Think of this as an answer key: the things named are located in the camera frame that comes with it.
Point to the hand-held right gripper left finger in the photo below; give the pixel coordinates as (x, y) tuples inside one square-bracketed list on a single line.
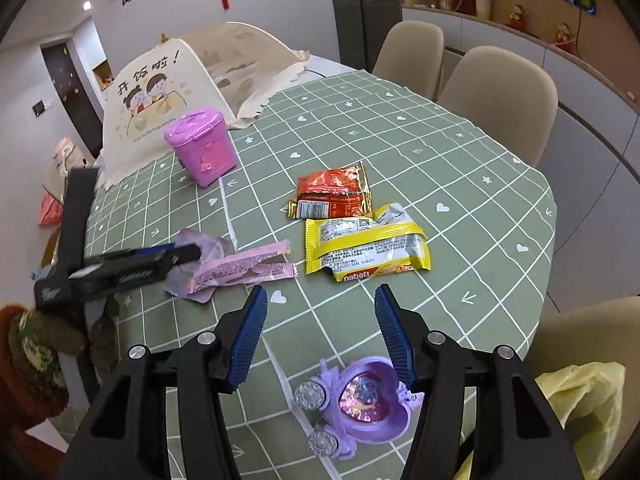
[(250, 340)]

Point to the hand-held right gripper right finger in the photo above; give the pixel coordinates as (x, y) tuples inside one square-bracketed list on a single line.
[(395, 340)]

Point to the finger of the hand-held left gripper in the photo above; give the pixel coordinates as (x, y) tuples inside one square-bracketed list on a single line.
[(182, 254)]

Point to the pale purple plastic packet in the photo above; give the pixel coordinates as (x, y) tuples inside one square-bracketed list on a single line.
[(200, 240)]

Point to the pink snack wrapper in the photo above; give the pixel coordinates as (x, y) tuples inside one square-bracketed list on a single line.
[(235, 267)]

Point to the yellow wafer wrapper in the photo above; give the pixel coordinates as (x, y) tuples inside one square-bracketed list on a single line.
[(367, 255)]

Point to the pink mini trash bin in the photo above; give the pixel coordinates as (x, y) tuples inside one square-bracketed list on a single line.
[(205, 155)]

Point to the person's left hand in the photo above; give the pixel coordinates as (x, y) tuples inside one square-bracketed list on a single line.
[(60, 335)]

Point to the pink bag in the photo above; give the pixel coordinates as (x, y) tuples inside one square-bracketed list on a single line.
[(51, 210)]

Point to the beige bag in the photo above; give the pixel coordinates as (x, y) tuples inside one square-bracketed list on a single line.
[(67, 165)]

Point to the purple toy carriage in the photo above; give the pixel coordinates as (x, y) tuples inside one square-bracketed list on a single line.
[(370, 430)]

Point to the dark door with magnets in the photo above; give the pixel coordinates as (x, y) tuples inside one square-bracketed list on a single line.
[(70, 95)]

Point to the cream printed food cover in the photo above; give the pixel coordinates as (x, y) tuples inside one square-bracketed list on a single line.
[(150, 90)]

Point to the red orange snack wrapper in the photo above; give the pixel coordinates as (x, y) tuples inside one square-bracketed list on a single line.
[(330, 190)]

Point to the beige dining chair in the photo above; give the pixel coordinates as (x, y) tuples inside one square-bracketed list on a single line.
[(410, 55), (590, 335), (500, 95)]

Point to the yellow plastic bag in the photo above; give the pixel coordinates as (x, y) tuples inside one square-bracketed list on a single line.
[(585, 400)]

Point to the green grid tablecloth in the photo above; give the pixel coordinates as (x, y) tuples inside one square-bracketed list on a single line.
[(350, 130)]

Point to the white low cabinet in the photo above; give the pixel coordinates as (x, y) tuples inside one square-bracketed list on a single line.
[(590, 125)]

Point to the dark grey door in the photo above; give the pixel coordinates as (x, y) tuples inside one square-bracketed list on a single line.
[(362, 10)]

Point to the red seated figurine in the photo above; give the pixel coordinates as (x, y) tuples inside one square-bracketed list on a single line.
[(515, 16), (565, 37)]

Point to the wall switch panel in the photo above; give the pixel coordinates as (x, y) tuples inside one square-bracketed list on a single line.
[(42, 108)]

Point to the wooden wall shelf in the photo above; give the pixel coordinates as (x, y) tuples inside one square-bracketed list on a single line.
[(615, 15)]

